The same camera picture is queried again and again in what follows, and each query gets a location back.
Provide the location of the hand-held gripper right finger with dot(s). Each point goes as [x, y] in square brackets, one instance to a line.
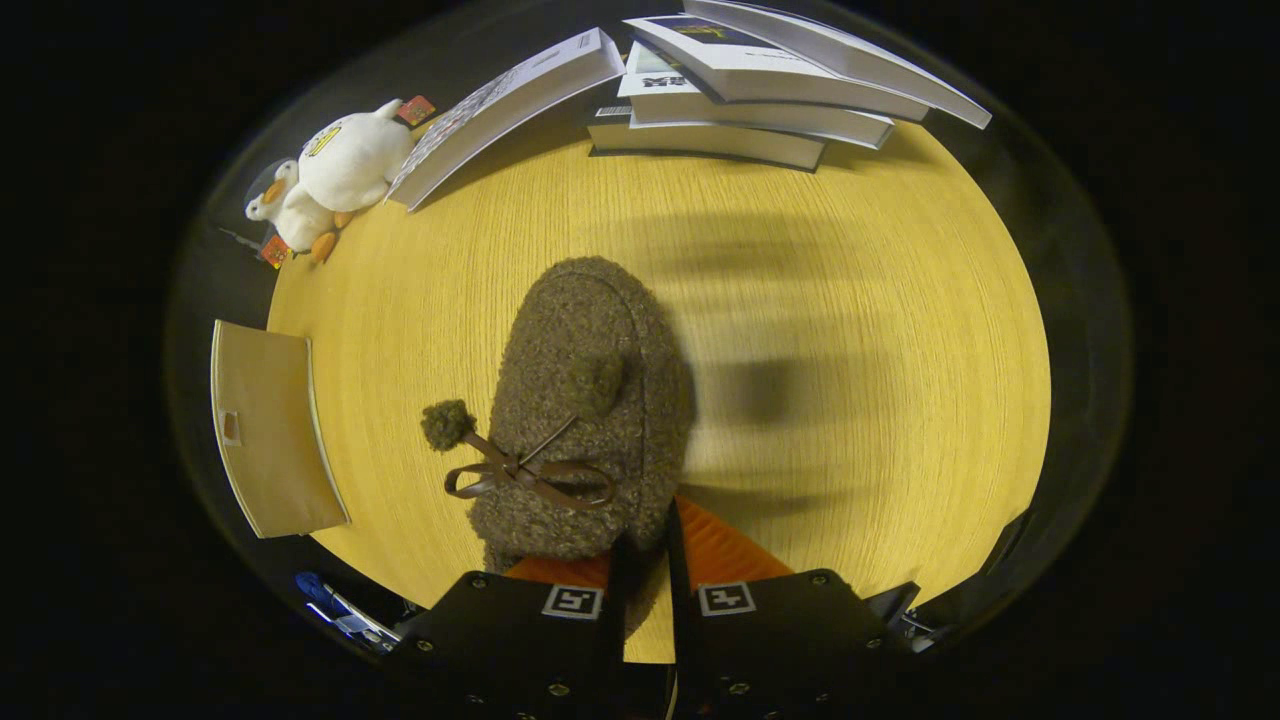
[682, 650]

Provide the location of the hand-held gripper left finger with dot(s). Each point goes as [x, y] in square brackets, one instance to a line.
[612, 640]

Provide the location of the brown fuzzy shoe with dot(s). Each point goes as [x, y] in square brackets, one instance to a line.
[590, 340]

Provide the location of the cream fabric storage box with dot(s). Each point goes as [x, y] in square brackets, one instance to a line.
[275, 440]

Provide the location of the blue cloth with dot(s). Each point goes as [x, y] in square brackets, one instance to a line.
[318, 588]

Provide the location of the dark cover book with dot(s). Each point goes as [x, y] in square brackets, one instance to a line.
[700, 140]

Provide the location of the grey white penguin plush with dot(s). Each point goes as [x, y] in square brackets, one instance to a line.
[300, 220]

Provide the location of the white black lettered book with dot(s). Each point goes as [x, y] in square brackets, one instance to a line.
[740, 115]

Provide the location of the white patterned cover book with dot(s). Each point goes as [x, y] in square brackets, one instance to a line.
[500, 105]

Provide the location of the white plush toy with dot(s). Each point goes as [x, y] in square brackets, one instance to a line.
[350, 160]

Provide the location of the plain white cover book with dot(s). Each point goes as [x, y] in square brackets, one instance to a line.
[840, 55]

